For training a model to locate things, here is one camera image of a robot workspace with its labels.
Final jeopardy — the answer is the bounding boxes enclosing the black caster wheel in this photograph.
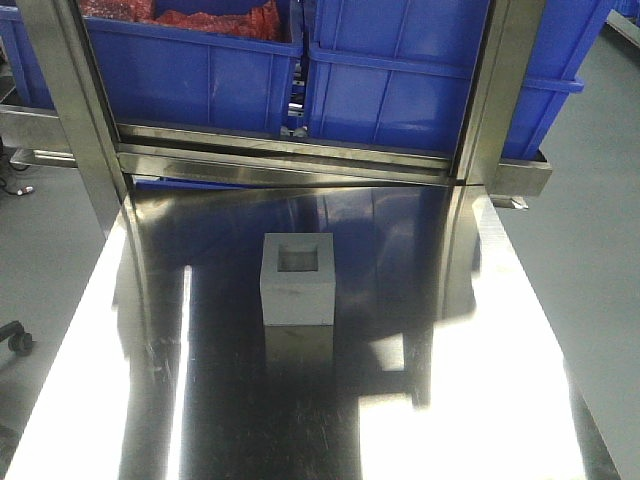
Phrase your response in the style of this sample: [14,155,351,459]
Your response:
[0,321,34,356]

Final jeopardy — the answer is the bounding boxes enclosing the stainless steel rack frame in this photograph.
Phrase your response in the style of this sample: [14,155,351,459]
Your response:
[1,1,551,216]

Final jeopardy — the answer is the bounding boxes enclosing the red mesh bags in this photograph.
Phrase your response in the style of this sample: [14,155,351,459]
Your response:
[79,1,282,41]

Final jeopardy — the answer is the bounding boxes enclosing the blue bin centre rack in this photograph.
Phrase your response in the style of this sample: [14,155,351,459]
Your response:
[303,1,490,153]

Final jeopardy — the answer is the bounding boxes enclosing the blue bin far right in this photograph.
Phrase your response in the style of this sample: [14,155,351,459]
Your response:
[502,1,613,160]

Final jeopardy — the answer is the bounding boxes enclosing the blue bin with red contents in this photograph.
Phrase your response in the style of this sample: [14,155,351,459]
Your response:
[85,1,303,135]

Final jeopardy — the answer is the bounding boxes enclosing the blue bin far left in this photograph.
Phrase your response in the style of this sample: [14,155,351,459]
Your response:
[1,1,55,110]

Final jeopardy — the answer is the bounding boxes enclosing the gray hollow cube base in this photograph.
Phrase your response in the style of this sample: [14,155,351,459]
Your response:
[260,233,336,327]

